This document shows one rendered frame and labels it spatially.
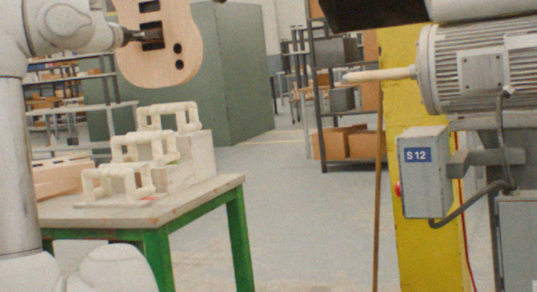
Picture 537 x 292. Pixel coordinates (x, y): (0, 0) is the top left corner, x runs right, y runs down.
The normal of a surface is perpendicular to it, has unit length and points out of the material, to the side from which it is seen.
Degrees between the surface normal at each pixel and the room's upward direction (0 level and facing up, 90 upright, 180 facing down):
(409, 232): 90
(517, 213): 90
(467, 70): 90
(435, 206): 90
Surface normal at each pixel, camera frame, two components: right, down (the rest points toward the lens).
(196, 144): 0.90, -0.05
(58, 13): 0.40, 0.14
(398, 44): -0.39, 0.16
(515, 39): -0.40, -0.33
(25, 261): 0.34, -0.75
